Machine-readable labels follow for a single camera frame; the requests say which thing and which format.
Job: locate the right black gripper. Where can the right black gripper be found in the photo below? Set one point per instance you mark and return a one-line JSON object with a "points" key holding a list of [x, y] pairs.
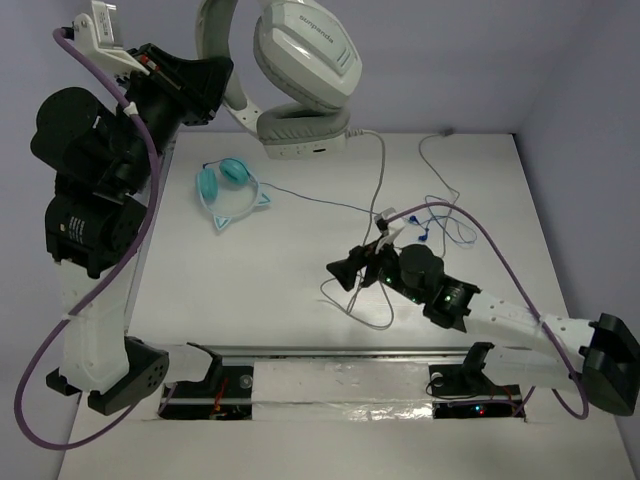
{"points": [[347, 268]]}

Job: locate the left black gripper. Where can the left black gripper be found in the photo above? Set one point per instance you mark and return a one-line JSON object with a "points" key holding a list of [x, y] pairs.
{"points": [[185, 78]]}

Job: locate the white over-ear headphones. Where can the white over-ear headphones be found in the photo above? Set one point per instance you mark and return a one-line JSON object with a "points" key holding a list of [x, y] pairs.
{"points": [[305, 51]]}

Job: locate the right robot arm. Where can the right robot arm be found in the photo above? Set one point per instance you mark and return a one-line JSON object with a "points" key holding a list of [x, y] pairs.
{"points": [[600, 357]]}

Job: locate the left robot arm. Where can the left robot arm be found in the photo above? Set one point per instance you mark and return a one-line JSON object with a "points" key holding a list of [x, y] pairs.
{"points": [[101, 160]]}

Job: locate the teal cat-ear headphones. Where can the teal cat-ear headphones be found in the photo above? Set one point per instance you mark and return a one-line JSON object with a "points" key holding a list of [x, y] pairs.
{"points": [[229, 191]]}

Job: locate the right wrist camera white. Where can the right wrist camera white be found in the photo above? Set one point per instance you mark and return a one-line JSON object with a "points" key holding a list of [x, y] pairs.
{"points": [[390, 225]]}

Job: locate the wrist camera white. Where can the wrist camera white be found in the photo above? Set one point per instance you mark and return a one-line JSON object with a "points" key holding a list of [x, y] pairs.
{"points": [[390, 225], [97, 36]]}

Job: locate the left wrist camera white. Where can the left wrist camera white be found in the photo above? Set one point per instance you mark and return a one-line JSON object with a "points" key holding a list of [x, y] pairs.
{"points": [[97, 36]]}

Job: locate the blue earbuds with cable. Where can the blue earbuds with cable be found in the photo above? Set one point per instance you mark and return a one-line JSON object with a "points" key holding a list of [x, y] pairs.
{"points": [[425, 225]]}

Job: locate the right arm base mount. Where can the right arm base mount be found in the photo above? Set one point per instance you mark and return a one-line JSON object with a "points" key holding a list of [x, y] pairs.
{"points": [[463, 391]]}

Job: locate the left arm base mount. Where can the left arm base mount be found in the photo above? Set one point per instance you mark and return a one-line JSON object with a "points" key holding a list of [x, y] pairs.
{"points": [[224, 394]]}

